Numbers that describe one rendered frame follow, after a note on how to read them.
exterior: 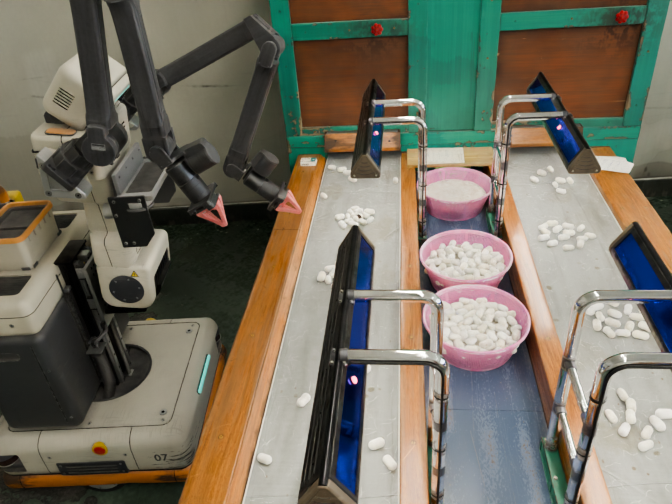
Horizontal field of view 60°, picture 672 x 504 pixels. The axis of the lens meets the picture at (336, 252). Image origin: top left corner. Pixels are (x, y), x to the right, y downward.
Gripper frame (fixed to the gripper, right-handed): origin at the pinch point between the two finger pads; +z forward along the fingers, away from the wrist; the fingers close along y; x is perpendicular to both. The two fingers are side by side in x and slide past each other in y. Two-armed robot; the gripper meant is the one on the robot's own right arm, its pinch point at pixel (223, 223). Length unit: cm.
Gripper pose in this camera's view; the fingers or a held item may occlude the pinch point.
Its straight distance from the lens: 153.5
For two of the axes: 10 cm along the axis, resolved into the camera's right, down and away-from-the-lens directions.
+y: 0.1, -5.6, 8.3
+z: 5.2, 7.1, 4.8
